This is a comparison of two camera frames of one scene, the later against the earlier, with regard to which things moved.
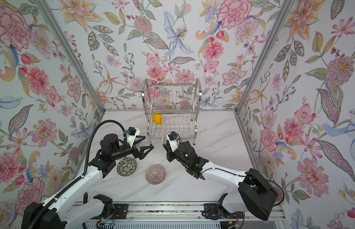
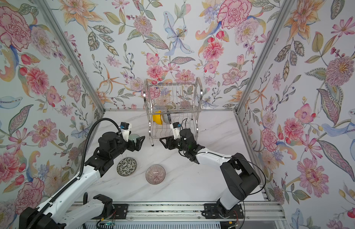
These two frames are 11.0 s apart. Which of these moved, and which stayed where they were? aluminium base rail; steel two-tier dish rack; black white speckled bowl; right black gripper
Moved: right black gripper
Stayed: aluminium base rail; black white speckled bowl; steel two-tier dish rack
